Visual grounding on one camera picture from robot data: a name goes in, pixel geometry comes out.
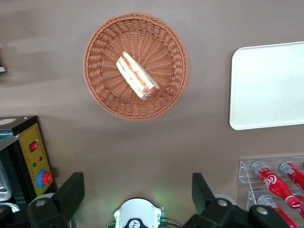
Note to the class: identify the clear acrylic bottle rack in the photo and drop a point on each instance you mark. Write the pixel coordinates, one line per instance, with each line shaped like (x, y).
(245, 175)

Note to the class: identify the triangle sandwich with filling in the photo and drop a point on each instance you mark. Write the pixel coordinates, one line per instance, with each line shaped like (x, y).
(136, 74)

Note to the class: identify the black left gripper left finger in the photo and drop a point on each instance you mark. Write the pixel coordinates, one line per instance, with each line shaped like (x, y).
(64, 199)

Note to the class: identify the stainless steel pan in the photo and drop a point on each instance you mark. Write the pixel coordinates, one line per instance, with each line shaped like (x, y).
(3, 185)
(9, 206)

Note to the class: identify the cream rectangular tray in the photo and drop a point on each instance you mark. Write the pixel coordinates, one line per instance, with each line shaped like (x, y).
(268, 88)

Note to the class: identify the brown round wicker basket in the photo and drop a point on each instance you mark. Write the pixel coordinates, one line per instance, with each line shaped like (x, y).
(161, 42)

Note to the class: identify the red cola bottle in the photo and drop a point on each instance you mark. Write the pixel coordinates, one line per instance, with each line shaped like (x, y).
(276, 211)
(294, 172)
(273, 181)

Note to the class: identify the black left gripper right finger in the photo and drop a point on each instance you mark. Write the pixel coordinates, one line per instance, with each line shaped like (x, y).
(209, 211)

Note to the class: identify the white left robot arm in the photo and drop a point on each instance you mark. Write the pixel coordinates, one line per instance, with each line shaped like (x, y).
(136, 212)

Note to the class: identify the black food warmer cabinet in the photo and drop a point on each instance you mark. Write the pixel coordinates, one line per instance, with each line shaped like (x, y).
(33, 152)

